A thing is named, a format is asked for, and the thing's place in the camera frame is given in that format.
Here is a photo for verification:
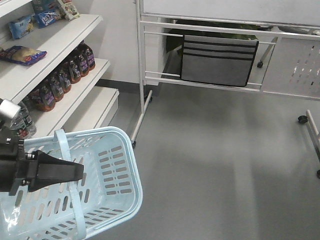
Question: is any white metal shelf unit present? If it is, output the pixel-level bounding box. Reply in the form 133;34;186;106
0;14;119;138

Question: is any light blue plastic basket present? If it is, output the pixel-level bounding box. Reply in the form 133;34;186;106
0;126;143;240

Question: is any grey fabric storage box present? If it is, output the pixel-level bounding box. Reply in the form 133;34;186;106
180;35;259;87

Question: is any blue snack bag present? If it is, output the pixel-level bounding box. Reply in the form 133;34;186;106
0;45;48;66

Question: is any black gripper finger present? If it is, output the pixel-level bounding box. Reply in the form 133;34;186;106
26;150;84;192

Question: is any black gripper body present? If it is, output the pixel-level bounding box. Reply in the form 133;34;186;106
0;127;38;196

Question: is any white whiteboard stand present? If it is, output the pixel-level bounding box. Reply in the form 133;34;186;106
129;0;320;179

